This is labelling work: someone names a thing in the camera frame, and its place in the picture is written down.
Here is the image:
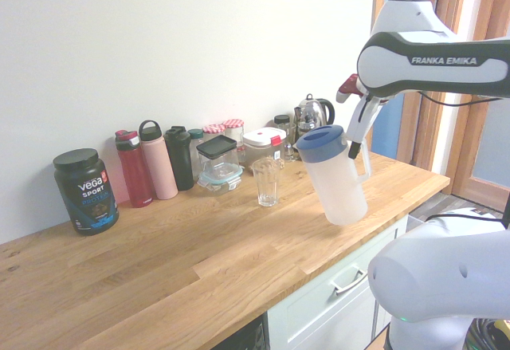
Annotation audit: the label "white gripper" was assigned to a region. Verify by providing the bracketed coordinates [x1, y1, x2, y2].
[345, 93, 383, 159]

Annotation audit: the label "translucent pitcher with blue lid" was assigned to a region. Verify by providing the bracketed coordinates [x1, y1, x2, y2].
[294, 124, 374, 226]

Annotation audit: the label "pink water bottle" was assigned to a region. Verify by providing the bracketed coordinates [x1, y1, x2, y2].
[138, 120, 179, 200]

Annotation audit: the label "red water bottle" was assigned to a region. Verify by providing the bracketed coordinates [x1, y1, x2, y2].
[114, 129, 155, 209]

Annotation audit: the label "stainless steel electric kettle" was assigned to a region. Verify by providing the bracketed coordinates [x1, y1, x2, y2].
[298, 93, 336, 128]

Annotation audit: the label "glass French press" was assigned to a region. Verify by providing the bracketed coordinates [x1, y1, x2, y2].
[293, 106, 318, 146]

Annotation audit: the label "cereal container with white lid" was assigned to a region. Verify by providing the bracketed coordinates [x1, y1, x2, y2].
[241, 128, 287, 168]

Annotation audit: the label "clear glass tumbler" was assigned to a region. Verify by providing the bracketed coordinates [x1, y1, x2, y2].
[251, 157, 283, 207]

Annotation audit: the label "jar with red checkered lid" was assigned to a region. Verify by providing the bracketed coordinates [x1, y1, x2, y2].
[222, 118, 245, 144]
[202, 124, 226, 144]

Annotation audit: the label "clear container with black lid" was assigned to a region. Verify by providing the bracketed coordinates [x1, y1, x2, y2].
[195, 134, 241, 179]

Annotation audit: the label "glass container with teal lid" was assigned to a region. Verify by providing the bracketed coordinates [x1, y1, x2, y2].
[196, 165, 244, 196]

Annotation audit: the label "glass jar with teal lid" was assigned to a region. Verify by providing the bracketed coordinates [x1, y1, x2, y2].
[187, 128, 205, 182]

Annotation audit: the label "white cabinet drawer front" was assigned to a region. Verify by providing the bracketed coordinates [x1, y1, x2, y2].
[266, 214, 410, 350]

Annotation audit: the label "black shaker bottle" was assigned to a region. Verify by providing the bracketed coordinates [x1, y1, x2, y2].
[163, 125, 195, 191]

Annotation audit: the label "black dishwasher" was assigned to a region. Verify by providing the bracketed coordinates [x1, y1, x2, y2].
[210, 313, 272, 350]

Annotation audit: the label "black Vega protein tub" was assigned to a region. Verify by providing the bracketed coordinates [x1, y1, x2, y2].
[53, 148, 120, 236]

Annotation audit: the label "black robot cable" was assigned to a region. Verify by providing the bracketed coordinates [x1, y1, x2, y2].
[416, 89, 501, 108]

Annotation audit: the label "silver drawer handle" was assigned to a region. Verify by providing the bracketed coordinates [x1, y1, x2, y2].
[329, 268, 368, 295]

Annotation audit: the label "yellow and black floor cables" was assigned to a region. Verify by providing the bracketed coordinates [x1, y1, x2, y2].
[469, 318, 510, 350]

